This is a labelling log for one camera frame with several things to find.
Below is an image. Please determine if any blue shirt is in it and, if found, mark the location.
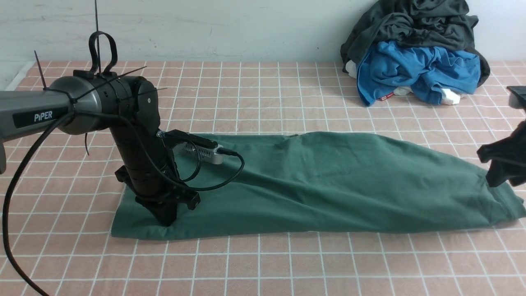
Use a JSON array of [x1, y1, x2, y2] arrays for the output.
[[356, 40, 481, 106]]

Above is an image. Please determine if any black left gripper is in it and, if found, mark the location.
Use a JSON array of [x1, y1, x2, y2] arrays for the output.
[[115, 140, 201, 227]]

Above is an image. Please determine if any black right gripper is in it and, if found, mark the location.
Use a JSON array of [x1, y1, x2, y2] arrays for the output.
[[477, 121, 526, 187]]

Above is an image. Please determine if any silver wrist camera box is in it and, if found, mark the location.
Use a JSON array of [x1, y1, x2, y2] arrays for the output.
[[159, 130, 224, 165]]

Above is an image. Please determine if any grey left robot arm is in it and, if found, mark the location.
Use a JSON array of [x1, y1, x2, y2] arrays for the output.
[[0, 70, 200, 226]]

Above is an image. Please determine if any dark grey garment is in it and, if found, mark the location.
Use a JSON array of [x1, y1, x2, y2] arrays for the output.
[[340, 0, 491, 86]]

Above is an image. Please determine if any black cable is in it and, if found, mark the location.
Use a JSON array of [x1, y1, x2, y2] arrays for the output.
[[2, 111, 245, 296]]

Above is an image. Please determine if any pink checkered tablecloth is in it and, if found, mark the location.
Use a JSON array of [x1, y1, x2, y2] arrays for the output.
[[8, 61, 525, 296]]

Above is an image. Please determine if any green long-sleeve top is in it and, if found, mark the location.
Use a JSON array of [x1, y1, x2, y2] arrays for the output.
[[111, 132, 525, 241]]

